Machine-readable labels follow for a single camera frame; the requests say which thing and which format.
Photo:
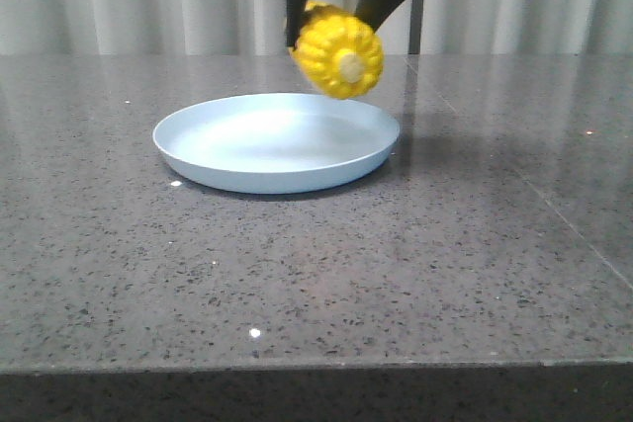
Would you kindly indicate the yellow corn cob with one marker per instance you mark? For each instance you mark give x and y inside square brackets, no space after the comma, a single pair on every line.
[338,53]

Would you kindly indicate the light blue round plate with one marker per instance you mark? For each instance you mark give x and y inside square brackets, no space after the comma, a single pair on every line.
[276,143]

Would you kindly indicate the white pleated curtain right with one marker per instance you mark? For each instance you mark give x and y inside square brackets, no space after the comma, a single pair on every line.
[526,26]

